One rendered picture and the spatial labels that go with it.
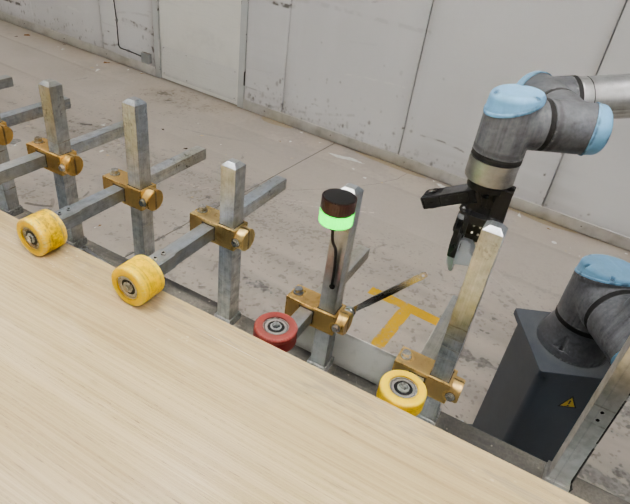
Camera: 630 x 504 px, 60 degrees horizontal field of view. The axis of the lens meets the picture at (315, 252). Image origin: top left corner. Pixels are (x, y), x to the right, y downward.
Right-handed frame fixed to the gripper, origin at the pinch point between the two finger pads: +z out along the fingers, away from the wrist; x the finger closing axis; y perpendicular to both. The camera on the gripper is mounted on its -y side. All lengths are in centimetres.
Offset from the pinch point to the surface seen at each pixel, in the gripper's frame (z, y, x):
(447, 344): 4.4, 6.2, -18.7
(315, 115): 81, -152, 254
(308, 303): 9.2, -22.1, -18.2
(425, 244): 96, -32, 161
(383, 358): 18.2, -5.0, -14.5
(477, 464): 6.2, 17.1, -39.1
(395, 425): 6.2, 4.2, -39.3
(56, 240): 3, -69, -38
